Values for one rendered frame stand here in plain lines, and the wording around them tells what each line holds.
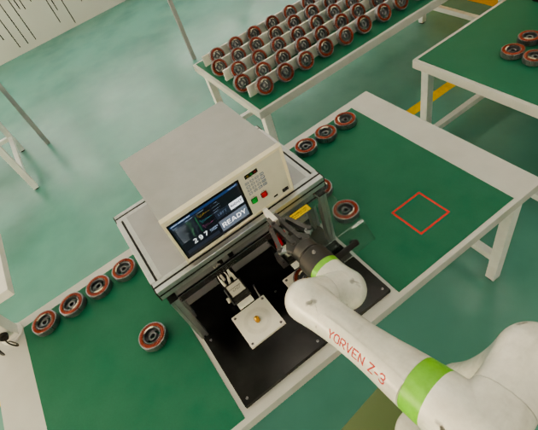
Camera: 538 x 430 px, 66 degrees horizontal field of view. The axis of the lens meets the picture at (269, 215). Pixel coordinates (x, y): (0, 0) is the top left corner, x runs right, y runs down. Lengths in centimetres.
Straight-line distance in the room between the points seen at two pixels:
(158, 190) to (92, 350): 80
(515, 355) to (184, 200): 90
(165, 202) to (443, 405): 90
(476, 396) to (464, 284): 172
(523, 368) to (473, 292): 167
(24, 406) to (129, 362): 43
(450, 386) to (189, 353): 107
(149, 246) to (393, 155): 116
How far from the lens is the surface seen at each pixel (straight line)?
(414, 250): 168
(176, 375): 164
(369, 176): 194
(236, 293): 148
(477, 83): 244
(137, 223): 160
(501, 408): 79
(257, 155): 129
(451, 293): 245
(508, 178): 195
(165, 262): 142
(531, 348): 84
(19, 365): 208
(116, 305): 193
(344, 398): 224
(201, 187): 127
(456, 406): 79
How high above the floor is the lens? 214
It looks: 48 degrees down
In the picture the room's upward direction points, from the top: 22 degrees counter-clockwise
